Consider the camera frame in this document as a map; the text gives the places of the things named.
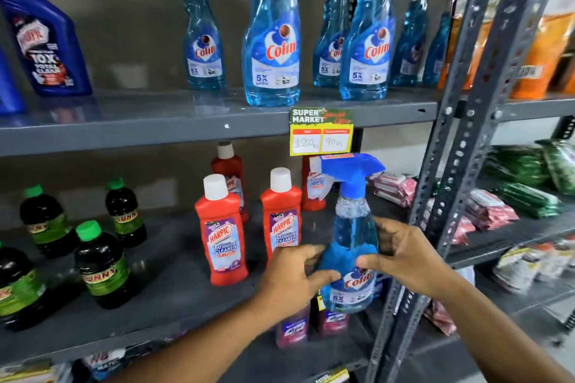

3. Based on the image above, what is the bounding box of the dark bottle with green cap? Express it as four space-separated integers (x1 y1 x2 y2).
105 177 148 249
74 220 136 310
19 184 78 259
0 241 49 332

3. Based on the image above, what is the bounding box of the red bathroom cleaner bottle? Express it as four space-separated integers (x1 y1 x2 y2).
300 155 334 212
194 174 249 287
261 167 303 264
211 141 250 224

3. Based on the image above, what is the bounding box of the yellow shelf tag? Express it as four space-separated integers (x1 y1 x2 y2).
314 367 350 383

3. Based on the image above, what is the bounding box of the yellow packet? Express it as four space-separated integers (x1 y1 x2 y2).
0 359 60 383

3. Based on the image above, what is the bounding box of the row of blue spray bottles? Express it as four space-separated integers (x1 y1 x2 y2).
167 0 460 108

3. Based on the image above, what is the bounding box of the person's right forearm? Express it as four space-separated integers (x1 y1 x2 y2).
429 271 575 383

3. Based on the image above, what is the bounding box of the pink packet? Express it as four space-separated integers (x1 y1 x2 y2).
422 299 458 337

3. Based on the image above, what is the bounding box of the blue toilet cleaner bottle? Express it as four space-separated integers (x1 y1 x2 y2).
0 48 27 117
0 0 93 98

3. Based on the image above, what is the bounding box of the pile of white packets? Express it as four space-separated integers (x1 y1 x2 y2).
491 237 575 295

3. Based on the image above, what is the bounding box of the grey metal shelf rack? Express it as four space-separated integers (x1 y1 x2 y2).
382 0 575 383
0 0 504 383

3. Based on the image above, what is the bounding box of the person's left hand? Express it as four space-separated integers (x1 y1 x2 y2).
257 243 342 329

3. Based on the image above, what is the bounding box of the white and red packet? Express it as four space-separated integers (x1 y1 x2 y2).
82 347 128 380

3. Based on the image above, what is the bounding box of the person's right hand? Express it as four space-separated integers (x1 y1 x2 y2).
357 216 455 299

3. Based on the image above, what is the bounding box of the yellow and red price tag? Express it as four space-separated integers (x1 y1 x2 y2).
289 107 355 157

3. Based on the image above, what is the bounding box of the orange packet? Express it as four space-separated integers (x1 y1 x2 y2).
437 0 492 92
510 11 575 101

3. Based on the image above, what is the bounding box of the pink liquid bottle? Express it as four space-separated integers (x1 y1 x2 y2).
274 303 311 350
316 297 351 337

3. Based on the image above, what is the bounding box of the pile of pink packets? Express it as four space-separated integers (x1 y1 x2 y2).
367 171 521 246

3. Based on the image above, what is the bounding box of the green packet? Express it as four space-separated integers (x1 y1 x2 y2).
493 182 563 220
535 139 575 196
482 144 552 187

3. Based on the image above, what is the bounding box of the person's left forearm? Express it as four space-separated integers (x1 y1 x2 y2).
104 295 288 383

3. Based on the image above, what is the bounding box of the blue trigger sprayer bottle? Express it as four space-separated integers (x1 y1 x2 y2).
309 152 387 314

